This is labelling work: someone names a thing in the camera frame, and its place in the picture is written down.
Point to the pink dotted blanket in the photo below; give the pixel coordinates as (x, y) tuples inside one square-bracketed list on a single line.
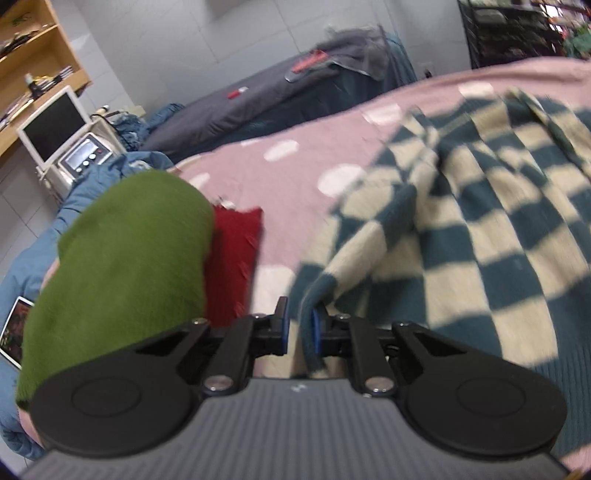
[(286, 194)]

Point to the wooden shelf unit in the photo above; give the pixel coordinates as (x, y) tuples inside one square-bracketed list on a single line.
[(46, 41)]

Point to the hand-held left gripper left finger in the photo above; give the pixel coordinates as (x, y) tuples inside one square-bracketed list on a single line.
[(282, 325)]

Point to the white framed monitor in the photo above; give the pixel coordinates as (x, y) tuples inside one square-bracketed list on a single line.
[(53, 127)]

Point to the grey towel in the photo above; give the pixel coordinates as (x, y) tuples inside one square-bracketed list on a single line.
[(360, 53)]

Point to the white device with display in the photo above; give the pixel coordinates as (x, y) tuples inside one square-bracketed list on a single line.
[(85, 157)]

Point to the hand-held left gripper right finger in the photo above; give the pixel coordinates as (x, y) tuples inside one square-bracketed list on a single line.
[(317, 330)]

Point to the black metal rack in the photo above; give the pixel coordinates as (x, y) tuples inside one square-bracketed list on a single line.
[(508, 32)]

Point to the teal cream checkered sweater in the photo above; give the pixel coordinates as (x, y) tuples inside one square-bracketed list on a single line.
[(461, 230)]

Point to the picture card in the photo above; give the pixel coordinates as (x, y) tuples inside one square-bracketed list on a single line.
[(14, 330)]

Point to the crumpled blue cloth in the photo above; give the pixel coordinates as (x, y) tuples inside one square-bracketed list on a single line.
[(134, 131)]

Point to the green fleece garment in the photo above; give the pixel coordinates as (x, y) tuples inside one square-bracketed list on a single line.
[(115, 277)]

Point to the grey covered bed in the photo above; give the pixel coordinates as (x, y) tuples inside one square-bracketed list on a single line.
[(240, 115)]

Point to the blue duvet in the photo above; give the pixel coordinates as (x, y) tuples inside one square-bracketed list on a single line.
[(27, 258)]

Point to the small red white item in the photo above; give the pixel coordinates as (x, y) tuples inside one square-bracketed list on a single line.
[(236, 93)]

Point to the red plastic tool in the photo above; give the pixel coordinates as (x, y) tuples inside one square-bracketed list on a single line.
[(310, 60)]

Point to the red fleece garment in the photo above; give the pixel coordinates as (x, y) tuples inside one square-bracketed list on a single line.
[(231, 267)]

